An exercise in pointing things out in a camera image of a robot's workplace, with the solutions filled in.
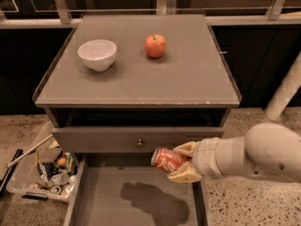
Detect open grey middle drawer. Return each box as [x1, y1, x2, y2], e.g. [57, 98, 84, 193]
[63, 157, 211, 226]

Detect round metal drawer knob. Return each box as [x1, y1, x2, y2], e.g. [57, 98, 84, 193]
[136, 138, 144, 148]

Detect orange fruit in bin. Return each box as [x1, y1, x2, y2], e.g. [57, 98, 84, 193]
[57, 156, 67, 167]

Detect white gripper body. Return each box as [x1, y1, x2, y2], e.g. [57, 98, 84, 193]
[192, 137, 224, 180]

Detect grey metal rod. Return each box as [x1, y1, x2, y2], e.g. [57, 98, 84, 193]
[6, 135, 53, 169]

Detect metal window railing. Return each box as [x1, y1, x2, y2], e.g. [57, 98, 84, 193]
[0, 0, 301, 28]

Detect red coke can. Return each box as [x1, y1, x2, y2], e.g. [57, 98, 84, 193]
[150, 147, 189, 173]

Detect grey top drawer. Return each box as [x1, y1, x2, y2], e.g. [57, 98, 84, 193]
[52, 126, 224, 153]

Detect red apple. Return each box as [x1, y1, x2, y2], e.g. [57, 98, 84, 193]
[144, 34, 166, 58]

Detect black flat bar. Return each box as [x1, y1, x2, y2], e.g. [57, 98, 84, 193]
[0, 149, 24, 198]

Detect white diagonal post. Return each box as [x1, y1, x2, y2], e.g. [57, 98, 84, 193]
[264, 52, 301, 121]

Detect dark snack bag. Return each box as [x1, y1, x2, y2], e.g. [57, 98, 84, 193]
[38, 162, 60, 182]

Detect white ceramic bowl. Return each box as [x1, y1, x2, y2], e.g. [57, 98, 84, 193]
[77, 40, 117, 72]

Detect grey drawer cabinet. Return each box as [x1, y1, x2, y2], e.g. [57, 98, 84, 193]
[32, 13, 243, 226]

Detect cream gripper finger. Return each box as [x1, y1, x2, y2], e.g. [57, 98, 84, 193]
[166, 162, 202, 184]
[173, 141, 198, 157]

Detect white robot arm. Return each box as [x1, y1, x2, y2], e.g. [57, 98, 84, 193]
[167, 122, 301, 183]

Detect clear plastic storage bin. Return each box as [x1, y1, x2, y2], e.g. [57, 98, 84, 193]
[7, 122, 77, 202]

